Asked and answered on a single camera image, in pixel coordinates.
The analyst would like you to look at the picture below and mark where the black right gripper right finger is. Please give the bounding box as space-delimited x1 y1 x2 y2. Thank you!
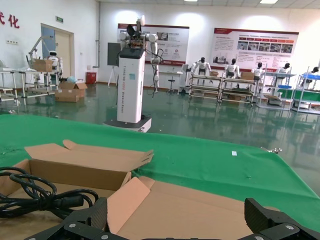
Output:
243 197 320 240

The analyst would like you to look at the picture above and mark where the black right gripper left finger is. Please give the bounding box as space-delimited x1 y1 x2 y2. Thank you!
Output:
24 197 111 240

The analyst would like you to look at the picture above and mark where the black power cable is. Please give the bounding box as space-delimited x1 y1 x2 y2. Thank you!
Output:
0 166 100 222

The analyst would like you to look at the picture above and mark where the open brown cardboard box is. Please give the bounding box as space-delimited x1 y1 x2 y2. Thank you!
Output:
0 139 155 227
106 176 281 240

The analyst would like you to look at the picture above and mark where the silver table clip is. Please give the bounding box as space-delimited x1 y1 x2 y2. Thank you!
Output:
260 147 284 154

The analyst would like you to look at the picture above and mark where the green table cloth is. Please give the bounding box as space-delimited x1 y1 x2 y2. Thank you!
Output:
0 113 320 213

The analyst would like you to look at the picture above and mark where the tall white shelf rack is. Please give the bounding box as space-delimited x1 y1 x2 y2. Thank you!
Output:
256 63 296 110
291 66 320 115

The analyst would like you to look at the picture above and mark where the flat cardboard carton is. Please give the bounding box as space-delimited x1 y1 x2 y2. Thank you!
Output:
54 94 81 103

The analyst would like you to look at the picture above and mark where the open cardboard carton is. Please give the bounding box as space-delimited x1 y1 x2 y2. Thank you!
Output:
57 81 88 97

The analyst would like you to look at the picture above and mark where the low roller shelf rack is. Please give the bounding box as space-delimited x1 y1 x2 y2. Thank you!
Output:
189 73 223 101
220 76 258 105

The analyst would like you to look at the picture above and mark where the red bin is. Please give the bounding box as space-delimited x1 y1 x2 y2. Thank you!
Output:
85 71 97 85

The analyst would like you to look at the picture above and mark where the white black humanoid robot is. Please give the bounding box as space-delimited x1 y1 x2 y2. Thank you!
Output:
273 62 292 86
191 56 213 76
299 66 320 88
224 58 241 78
251 62 266 81

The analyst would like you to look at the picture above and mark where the closed cardboard carton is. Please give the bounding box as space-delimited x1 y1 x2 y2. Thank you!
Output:
32 58 54 73

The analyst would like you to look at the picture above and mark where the black round stool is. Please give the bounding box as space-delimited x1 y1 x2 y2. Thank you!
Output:
167 78 177 95

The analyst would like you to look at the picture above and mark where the beige door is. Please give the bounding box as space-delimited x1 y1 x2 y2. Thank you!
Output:
40 23 75 83

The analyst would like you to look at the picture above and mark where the small white round-head robot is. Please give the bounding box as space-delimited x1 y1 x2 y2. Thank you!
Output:
47 50 64 76

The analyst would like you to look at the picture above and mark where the dark display on stand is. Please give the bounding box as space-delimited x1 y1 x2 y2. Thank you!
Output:
107 42 123 87

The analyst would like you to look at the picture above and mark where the red white poster board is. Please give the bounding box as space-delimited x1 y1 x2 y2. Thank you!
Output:
117 23 190 66
211 27 300 68

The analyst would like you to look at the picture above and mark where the white tube frame rack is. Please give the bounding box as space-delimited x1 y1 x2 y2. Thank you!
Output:
0 67 62 106

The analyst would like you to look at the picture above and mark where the grey wall pipe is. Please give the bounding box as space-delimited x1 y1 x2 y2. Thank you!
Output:
94 0 102 69

